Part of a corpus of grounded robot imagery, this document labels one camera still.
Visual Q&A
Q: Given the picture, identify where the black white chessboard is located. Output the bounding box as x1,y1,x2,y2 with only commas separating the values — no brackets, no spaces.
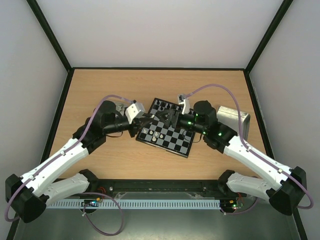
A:
135,97,198,159

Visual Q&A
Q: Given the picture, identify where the light blue cable duct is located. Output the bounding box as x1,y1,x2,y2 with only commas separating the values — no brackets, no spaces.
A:
48,199,221,210

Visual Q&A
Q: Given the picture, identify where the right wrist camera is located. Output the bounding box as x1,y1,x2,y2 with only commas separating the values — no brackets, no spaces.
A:
177,94,190,115

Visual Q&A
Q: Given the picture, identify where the right metal tray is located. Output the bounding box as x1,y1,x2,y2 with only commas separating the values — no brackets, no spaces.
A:
216,105,251,141

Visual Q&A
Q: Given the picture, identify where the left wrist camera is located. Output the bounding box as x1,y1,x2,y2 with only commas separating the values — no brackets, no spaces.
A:
124,102,145,125

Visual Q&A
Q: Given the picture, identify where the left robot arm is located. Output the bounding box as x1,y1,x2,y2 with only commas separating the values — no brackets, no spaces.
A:
5,100,155,223

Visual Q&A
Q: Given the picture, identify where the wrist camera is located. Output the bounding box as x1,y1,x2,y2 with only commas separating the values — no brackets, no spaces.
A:
124,102,145,125
177,94,190,115

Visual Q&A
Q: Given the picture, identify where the left metal tray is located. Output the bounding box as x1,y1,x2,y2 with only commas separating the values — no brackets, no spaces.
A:
112,101,130,116

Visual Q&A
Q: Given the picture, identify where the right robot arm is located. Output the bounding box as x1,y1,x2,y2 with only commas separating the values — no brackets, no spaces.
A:
155,100,307,216

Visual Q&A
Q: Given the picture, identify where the metal tray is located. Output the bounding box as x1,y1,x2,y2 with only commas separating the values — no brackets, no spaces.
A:
216,105,251,141
112,101,130,116

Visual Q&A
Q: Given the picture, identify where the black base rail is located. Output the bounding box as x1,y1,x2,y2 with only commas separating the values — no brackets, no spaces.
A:
87,178,251,198

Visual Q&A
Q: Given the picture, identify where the black metal frame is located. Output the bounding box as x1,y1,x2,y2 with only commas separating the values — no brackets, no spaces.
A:
6,0,309,240

